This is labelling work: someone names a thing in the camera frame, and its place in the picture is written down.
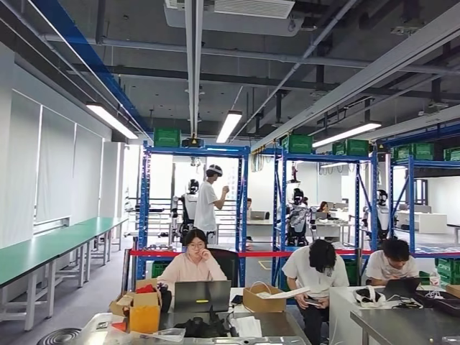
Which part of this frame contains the blue metal shelf rack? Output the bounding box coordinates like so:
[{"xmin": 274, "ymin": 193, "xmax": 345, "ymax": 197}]
[
  {"xmin": 386, "ymin": 151, "xmax": 460, "ymax": 260},
  {"xmin": 271, "ymin": 146, "xmax": 380, "ymax": 293},
  {"xmin": 136, "ymin": 140, "xmax": 251, "ymax": 288}
]

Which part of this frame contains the steel workbench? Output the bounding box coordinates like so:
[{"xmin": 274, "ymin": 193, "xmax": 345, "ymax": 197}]
[{"xmin": 73, "ymin": 311, "xmax": 311, "ymax": 345}]

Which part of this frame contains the green top workbench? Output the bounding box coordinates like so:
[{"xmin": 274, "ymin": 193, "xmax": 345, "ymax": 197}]
[
  {"xmin": 76, "ymin": 216, "xmax": 129, "ymax": 267},
  {"xmin": 0, "ymin": 222, "xmax": 95, "ymax": 332}
]

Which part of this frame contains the ceiling light bar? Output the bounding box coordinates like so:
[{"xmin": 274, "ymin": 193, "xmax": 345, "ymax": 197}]
[
  {"xmin": 311, "ymin": 121, "xmax": 382, "ymax": 149},
  {"xmin": 86, "ymin": 103, "xmax": 139, "ymax": 140},
  {"xmin": 216, "ymin": 110, "xmax": 243, "ymax": 144}
]

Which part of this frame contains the white black humanoid robot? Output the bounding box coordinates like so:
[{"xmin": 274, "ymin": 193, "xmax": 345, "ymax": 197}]
[
  {"xmin": 285, "ymin": 188, "xmax": 318, "ymax": 247},
  {"xmin": 362, "ymin": 189, "xmax": 394, "ymax": 242},
  {"xmin": 171, "ymin": 179, "xmax": 201, "ymax": 244}
]

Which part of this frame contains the red barrier belt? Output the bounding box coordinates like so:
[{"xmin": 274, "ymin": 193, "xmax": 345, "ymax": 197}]
[{"xmin": 129, "ymin": 248, "xmax": 374, "ymax": 259}]

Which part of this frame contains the black office chair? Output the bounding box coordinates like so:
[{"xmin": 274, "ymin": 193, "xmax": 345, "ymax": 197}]
[{"xmin": 208, "ymin": 247, "xmax": 241, "ymax": 289}]

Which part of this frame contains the dark grey laptop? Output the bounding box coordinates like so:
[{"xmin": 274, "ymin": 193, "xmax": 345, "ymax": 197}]
[
  {"xmin": 381, "ymin": 277, "xmax": 422, "ymax": 301},
  {"xmin": 173, "ymin": 280, "xmax": 232, "ymax": 314}
]

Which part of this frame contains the open brown cardboard box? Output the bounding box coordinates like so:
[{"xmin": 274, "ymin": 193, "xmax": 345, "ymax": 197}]
[{"xmin": 243, "ymin": 282, "xmax": 287, "ymax": 314}]

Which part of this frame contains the white sheet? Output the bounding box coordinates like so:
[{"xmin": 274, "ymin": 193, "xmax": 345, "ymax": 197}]
[{"xmin": 256, "ymin": 285, "xmax": 311, "ymax": 301}]

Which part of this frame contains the white office desk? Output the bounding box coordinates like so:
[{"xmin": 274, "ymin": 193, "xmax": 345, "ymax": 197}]
[{"xmin": 314, "ymin": 218, "xmax": 356, "ymax": 246}]

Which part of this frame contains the ceiling air conditioner unit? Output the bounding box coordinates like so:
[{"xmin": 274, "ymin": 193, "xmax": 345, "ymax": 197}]
[{"xmin": 164, "ymin": 0, "xmax": 305, "ymax": 37}]

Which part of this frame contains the white paper stack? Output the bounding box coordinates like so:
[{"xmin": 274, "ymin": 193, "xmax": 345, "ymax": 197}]
[{"xmin": 235, "ymin": 315, "xmax": 263, "ymax": 339}]

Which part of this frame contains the yellow cardboard box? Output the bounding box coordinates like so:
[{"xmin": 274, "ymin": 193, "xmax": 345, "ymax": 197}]
[{"xmin": 109, "ymin": 278, "xmax": 164, "ymax": 334}]

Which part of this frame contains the white roller blind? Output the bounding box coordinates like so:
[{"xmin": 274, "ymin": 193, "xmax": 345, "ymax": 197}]
[
  {"xmin": 35, "ymin": 106, "xmax": 76, "ymax": 225},
  {"xmin": 71, "ymin": 124, "xmax": 104, "ymax": 226},
  {"xmin": 0, "ymin": 90, "xmax": 41, "ymax": 249}
]

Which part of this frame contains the white table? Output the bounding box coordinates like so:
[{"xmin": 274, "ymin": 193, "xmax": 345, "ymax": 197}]
[{"xmin": 329, "ymin": 285, "xmax": 460, "ymax": 345}]

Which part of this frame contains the blue ceiling beam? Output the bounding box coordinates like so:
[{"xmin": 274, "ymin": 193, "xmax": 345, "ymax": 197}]
[{"xmin": 30, "ymin": 0, "xmax": 154, "ymax": 142}]

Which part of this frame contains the steel table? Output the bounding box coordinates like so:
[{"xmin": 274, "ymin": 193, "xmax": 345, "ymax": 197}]
[{"xmin": 350, "ymin": 307, "xmax": 460, "ymax": 345}]

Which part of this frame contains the black tray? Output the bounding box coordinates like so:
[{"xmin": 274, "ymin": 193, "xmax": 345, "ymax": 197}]
[{"xmin": 412, "ymin": 289, "xmax": 460, "ymax": 316}]

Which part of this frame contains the grey ceiling rail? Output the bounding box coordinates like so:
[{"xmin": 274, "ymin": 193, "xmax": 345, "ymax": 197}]
[{"xmin": 184, "ymin": 0, "xmax": 204, "ymax": 138}]

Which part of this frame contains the black bag with cables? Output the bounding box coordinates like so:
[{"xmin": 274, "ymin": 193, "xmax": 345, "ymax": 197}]
[{"xmin": 174, "ymin": 308, "xmax": 232, "ymax": 339}]

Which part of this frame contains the black barrier post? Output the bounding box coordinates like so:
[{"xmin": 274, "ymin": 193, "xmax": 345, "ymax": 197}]
[{"xmin": 121, "ymin": 247, "xmax": 133, "ymax": 294}]

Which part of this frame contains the grey ceiling cable tray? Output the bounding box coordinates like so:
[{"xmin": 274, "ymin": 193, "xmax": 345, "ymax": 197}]
[{"xmin": 251, "ymin": 14, "xmax": 460, "ymax": 152}]

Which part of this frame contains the black ribbed hose coil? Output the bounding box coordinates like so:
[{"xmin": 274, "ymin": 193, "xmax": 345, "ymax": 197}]
[{"xmin": 35, "ymin": 327, "xmax": 82, "ymax": 345}]

